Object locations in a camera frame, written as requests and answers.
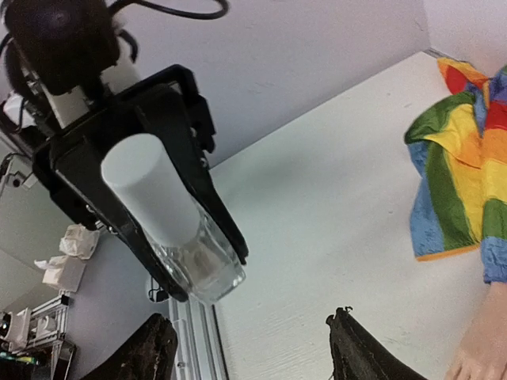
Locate white box with tissue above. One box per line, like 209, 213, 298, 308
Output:
34, 225, 101, 293

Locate clear nail polish bottle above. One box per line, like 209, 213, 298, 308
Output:
147, 206, 246, 305

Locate rainbow striped cloth sleeve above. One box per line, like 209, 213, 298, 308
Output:
404, 58, 506, 283

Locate white nail polish cap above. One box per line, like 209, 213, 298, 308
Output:
101, 134, 200, 247

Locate aluminium extrusion frame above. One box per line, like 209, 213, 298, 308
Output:
0, 292, 72, 353

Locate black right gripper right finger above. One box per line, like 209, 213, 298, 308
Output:
326, 306, 425, 380

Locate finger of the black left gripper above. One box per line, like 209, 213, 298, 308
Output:
55, 146, 189, 302

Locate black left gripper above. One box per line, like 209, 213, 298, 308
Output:
32, 65, 249, 265

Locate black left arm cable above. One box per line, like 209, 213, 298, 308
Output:
110, 0, 231, 21

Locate mannequin hand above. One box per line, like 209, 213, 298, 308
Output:
445, 282, 506, 380

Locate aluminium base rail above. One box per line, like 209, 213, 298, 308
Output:
146, 276, 229, 380

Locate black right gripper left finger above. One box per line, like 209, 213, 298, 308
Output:
93, 313, 178, 380

